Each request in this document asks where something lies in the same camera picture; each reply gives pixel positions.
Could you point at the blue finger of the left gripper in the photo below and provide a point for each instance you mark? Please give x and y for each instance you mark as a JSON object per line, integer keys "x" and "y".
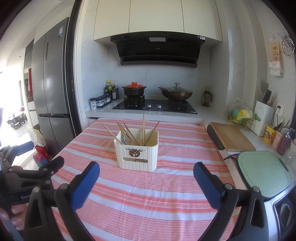
{"x": 21, "y": 149}

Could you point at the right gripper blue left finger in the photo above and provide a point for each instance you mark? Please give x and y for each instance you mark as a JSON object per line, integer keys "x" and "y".
{"x": 71, "y": 197}

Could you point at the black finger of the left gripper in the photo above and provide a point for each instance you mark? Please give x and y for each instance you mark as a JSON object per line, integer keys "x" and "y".
{"x": 48, "y": 170}

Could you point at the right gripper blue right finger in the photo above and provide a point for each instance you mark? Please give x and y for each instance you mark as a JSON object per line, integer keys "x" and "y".
{"x": 222, "y": 197}

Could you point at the single wooden chopstick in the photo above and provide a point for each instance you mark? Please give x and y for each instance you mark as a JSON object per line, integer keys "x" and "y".
{"x": 108, "y": 130}

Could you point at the person's left hand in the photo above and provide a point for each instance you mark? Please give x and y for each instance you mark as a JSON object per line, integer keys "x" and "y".
{"x": 18, "y": 217}

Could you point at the green cutting board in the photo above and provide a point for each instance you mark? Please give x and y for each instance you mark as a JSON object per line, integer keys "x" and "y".
{"x": 265, "y": 170}

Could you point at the wooden cutting board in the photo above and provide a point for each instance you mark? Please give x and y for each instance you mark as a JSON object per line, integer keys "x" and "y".
{"x": 232, "y": 138}

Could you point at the striped pink white tablecloth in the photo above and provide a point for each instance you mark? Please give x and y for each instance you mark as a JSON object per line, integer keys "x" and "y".
{"x": 166, "y": 204}

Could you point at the blue white bowl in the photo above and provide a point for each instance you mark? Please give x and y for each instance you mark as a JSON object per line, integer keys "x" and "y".
{"x": 286, "y": 214}

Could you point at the yellow printed cup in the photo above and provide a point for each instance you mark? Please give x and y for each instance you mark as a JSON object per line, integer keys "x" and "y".
{"x": 269, "y": 134}

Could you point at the purple soap bottle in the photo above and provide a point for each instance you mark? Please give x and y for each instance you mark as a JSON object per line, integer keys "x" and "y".
{"x": 285, "y": 142}

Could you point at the cream utensil holder box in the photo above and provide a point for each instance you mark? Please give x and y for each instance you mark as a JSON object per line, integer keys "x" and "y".
{"x": 138, "y": 158}

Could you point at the yellow green plastic bag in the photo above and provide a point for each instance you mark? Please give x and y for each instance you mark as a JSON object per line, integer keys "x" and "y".
{"x": 240, "y": 115}

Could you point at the spice jar rack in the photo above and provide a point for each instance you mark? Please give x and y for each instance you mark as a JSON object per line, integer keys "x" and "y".
{"x": 100, "y": 101}

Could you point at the white knife block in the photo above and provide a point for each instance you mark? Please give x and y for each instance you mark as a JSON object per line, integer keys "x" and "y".
{"x": 262, "y": 116}

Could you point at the dark glass kettle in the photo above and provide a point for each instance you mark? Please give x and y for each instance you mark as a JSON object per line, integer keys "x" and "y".
{"x": 207, "y": 98}

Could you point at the grey steel refrigerator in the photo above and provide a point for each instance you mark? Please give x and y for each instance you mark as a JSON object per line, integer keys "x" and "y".
{"x": 50, "y": 89}

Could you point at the sauce bottles group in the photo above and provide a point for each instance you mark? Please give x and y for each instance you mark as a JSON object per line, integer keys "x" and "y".
{"x": 112, "y": 89}

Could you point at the black gas cooktop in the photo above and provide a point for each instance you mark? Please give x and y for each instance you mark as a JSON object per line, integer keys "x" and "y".
{"x": 168, "y": 105}

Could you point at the black wok glass lid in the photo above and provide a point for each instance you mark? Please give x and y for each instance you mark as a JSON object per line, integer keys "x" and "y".
{"x": 175, "y": 93}

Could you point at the black pot red lid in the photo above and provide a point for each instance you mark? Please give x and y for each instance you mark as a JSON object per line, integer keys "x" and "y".
{"x": 134, "y": 90}

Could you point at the hanging paper calendar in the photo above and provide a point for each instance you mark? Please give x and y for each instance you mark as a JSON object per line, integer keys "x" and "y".
{"x": 275, "y": 58}

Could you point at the black range hood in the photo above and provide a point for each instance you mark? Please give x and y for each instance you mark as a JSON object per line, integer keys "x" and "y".
{"x": 158, "y": 47}

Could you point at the cream upper cabinets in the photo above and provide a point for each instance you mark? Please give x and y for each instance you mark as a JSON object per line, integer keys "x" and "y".
{"x": 193, "y": 17}

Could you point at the wire trivet on wall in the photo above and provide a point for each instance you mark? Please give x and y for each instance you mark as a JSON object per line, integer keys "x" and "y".
{"x": 287, "y": 44}

